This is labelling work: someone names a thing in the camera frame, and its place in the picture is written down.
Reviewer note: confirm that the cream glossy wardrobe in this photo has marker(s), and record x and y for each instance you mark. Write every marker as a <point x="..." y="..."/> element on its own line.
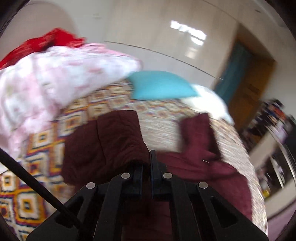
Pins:
<point x="192" y="39"/>

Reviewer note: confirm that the pink floral comforter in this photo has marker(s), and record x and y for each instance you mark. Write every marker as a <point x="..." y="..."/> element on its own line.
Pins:
<point x="40" y="85"/>

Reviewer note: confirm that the red cloth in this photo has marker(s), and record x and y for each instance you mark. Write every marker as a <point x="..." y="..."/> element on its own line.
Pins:
<point x="56" y="37"/>

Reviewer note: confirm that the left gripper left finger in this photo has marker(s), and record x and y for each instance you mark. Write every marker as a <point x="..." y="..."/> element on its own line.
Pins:
<point x="96" y="212"/>

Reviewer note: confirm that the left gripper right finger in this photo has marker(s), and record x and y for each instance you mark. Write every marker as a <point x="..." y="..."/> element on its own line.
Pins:
<point x="197" y="211"/>

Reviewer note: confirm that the maroon quilted puffer jacket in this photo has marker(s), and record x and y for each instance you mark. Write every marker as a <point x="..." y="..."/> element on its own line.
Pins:
<point x="113" y="143"/>

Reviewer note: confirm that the patterned beige bedspread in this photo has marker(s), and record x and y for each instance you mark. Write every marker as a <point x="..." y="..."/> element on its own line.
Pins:
<point x="42" y="153"/>

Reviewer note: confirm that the turquoise pillow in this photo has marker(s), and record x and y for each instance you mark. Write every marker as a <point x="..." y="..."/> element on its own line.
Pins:
<point x="159" y="85"/>

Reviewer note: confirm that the beige padded headboard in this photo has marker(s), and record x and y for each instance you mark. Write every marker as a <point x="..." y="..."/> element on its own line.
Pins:
<point x="35" y="19"/>

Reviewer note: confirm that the white pillow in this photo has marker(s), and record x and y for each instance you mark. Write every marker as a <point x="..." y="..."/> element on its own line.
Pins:
<point x="207" y="101"/>

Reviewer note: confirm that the white shelf unit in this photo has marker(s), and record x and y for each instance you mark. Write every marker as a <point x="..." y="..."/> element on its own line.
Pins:
<point x="274" y="163"/>

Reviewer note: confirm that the clothes shelf rack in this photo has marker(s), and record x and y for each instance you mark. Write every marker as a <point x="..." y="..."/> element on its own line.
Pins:
<point x="269" y="114"/>

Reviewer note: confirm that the wooden door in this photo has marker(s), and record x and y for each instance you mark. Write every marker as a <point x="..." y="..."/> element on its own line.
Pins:
<point x="246" y="99"/>

